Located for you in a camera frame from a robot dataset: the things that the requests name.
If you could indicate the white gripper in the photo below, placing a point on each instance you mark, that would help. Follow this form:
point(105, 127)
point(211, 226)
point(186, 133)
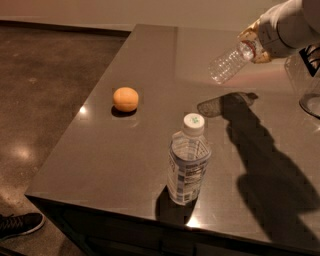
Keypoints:
point(271, 37)

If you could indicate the clear water bottle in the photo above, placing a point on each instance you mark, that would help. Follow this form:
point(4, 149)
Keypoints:
point(228, 64)

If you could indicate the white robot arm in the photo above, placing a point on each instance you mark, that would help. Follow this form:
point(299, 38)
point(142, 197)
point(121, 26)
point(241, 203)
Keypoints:
point(306, 14)

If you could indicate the upright labelled water bottle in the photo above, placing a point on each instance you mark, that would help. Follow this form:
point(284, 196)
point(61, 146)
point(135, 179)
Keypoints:
point(189, 154)

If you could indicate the clear glass container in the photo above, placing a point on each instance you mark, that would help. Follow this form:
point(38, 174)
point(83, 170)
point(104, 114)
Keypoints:
point(306, 87)

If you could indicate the orange round fruit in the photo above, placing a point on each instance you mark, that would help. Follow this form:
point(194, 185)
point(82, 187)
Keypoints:
point(125, 99)

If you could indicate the black sneaker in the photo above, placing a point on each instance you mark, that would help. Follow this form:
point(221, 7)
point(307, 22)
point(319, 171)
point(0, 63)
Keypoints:
point(13, 226)

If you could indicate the black wire basket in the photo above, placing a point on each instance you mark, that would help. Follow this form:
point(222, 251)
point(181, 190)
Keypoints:
point(311, 58)

